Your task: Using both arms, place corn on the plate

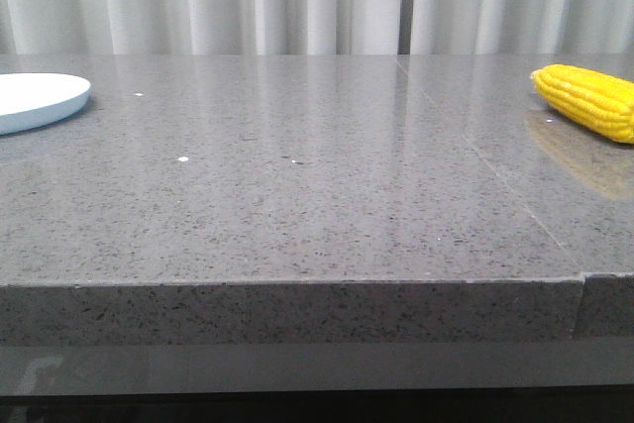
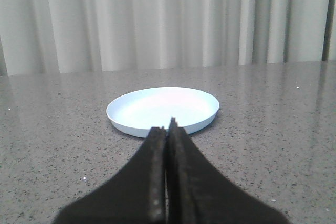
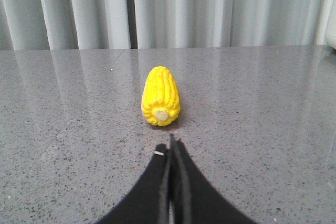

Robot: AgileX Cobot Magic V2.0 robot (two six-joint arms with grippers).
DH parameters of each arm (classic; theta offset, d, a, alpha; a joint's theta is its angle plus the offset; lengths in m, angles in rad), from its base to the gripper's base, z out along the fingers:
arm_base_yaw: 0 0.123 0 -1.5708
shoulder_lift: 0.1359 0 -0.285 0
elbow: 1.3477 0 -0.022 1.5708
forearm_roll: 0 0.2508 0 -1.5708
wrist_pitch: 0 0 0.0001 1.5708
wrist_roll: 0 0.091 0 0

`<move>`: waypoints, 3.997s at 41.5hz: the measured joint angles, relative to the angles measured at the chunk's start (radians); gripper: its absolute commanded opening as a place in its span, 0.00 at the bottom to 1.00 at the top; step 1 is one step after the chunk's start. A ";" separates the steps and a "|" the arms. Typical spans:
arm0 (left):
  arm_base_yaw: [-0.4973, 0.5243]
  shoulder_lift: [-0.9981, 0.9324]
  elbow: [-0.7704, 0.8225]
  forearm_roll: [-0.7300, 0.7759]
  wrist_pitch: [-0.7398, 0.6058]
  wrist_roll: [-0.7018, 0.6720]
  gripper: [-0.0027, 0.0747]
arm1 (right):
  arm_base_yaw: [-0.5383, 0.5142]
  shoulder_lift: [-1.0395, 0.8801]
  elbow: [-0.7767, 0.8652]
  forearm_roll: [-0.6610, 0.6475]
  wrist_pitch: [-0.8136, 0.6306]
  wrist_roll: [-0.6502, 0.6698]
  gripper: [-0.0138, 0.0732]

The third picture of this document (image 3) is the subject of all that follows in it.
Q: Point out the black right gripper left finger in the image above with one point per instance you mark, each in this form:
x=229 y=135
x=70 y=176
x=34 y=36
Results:
x=148 y=200

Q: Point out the grey pleated curtain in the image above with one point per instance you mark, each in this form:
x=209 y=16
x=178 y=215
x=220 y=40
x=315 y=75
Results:
x=125 y=24

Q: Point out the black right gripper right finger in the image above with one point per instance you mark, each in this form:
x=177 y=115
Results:
x=194 y=199

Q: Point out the yellow toy corn cob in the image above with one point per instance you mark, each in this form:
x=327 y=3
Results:
x=160 y=103

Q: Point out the light blue round plate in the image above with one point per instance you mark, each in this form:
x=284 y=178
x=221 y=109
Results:
x=330 y=36

